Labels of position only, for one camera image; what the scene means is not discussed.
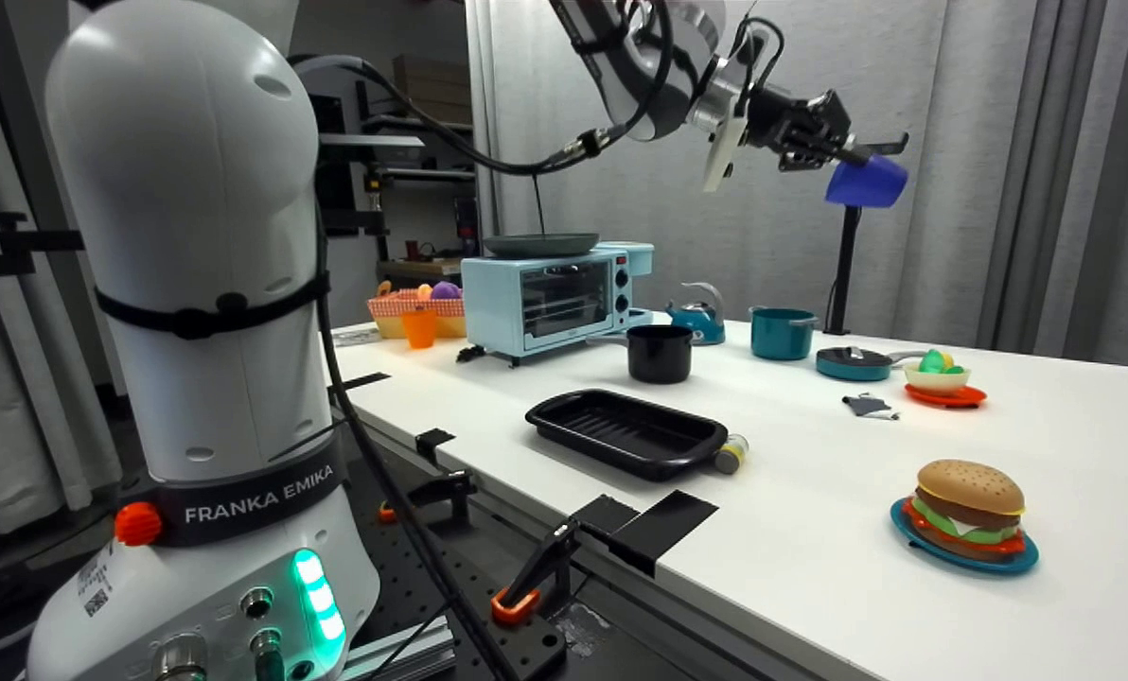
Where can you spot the toy burger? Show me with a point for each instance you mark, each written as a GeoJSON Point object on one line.
{"type": "Point", "coordinates": [966, 495]}

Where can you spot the small teal plate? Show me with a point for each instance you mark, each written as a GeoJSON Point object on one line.
{"type": "Point", "coordinates": [955, 553]}

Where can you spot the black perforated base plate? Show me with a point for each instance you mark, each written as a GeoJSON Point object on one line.
{"type": "Point", "coordinates": [464, 592]}

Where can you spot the small black white card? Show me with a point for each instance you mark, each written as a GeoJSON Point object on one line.
{"type": "Point", "coordinates": [869, 406]}

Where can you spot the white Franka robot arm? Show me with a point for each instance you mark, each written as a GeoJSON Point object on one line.
{"type": "Point", "coordinates": [198, 249]}

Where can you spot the orange bowl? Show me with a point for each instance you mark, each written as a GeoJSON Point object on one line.
{"type": "Point", "coordinates": [396, 306]}

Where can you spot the teal toy kettle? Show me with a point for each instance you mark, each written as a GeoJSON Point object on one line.
{"type": "Point", "coordinates": [702, 324]}

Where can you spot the teal toy toaster oven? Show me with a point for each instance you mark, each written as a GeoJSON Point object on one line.
{"type": "Point", "coordinates": [551, 297]}

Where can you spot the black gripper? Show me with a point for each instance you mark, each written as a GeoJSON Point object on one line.
{"type": "Point", "coordinates": [796, 124]}

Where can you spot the dark tray on oven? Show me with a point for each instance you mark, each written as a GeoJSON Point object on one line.
{"type": "Point", "coordinates": [541, 242]}

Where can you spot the black ridged grill tray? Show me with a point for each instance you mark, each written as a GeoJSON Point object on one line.
{"type": "Point", "coordinates": [627, 431]}

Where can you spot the black camera stand pole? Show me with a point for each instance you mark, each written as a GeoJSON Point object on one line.
{"type": "Point", "coordinates": [845, 268]}

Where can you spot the toy bowl with green food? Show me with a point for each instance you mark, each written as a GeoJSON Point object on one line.
{"type": "Point", "coordinates": [935, 372]}

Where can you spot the grey curtain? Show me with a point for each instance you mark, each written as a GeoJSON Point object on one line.
{"type": "Point", "coordinates": [966, 190]}

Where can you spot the blue plastic cup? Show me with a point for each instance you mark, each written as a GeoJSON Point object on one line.
{"type": "Point", "coordinates": [869, 184]}

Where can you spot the teal cooking pot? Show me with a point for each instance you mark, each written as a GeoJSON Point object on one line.
{"type": "Point", "coordinates": [782, 332]}

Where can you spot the small teal frying pan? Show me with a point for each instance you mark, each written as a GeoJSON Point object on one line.
{"type": "Point", "coordinates": [851, 365]}

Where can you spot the small red plate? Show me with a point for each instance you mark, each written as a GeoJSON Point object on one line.
{"type": "Point", "coordinates": [943, 398]}

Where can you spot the orange toy cup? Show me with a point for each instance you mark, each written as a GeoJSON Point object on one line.
{"type": "Point", "coordinates": [421, 329]}

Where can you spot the black flat table bracket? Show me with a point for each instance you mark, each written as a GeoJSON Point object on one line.
{"type": "Point", "coordinates": [644, 523]}

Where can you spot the small yellow labelled can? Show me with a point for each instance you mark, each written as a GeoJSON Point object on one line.
{"type": "Point", "coordinates": [732, 456]}

